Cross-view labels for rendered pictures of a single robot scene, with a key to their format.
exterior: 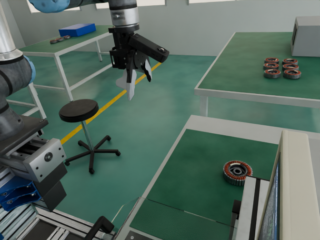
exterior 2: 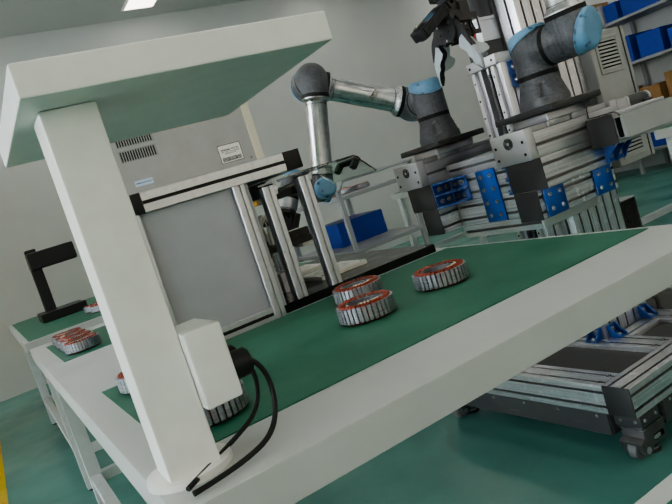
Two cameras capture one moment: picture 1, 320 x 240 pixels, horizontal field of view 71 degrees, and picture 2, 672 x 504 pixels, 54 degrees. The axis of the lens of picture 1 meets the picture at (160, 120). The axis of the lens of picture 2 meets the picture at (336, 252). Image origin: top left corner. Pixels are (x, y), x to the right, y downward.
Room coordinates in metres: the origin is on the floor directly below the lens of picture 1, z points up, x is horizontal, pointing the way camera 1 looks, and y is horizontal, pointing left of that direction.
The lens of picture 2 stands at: (1.21, -1.46, 1.01)
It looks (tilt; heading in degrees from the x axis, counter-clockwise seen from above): 6 degrees down; 124
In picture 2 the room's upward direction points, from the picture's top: 18 degrees counter-clockwise
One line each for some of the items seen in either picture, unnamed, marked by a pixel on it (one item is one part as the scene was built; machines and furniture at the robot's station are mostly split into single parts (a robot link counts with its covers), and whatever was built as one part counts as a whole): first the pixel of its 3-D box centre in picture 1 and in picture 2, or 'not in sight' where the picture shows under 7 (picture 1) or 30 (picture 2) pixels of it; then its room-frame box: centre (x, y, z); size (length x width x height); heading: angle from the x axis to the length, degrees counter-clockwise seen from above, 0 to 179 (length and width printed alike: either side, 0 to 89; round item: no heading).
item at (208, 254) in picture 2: not in sight; (208, 270); (0.15, -0.42, 0.91); 0.28 x 0.03 x 0.32; 62
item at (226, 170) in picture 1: (237, 172); (440, 274); (0.63, -0.29, 0.77); 0.11 x 0.11 x 0.04
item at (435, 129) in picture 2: not in sight; (437, 127); (0.26, 0.80, 1.09); 0.15 x 0.15 x 0.10
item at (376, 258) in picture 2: not in sight; (310, 278); (0.04, 0.08, 0.76); 0.64 x 0.47 x 0.02; 152
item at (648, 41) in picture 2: not in sight; (660, 39); (0.53, 6.91, 1.41); 0.42 x 0.28 x 0.26; 64
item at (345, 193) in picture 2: not in sight; (361, 246); (-1.29, 2.54, 0.51); 1.01 x 0.60 x 1.01; 152
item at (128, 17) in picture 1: (124, 17); not in sight; (0.68, 0.07, 1.37); 0.08 x 0.08 x 0.05
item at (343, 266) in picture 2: not in sight; (331, 270); (0.16, 0.03, 0.78); 0.15 x 0.15 x 0.01; 62
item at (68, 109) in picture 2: not in sight; (202, 251); (0.58, -0.84, 0.98); 0.37 x 0.35 x 0.46; 152
